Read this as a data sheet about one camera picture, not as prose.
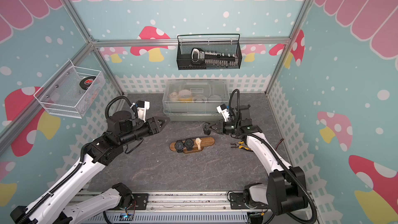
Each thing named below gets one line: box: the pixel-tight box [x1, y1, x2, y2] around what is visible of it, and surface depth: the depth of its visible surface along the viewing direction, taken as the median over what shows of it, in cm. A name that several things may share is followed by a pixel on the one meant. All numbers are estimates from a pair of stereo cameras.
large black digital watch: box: [184, 138, 195, 151], surface depth 85 cm
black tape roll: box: [79, 75, 97, 91], surface depth 80 cm
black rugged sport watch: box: [175, 140, 185, 153], surface depth 85 cm
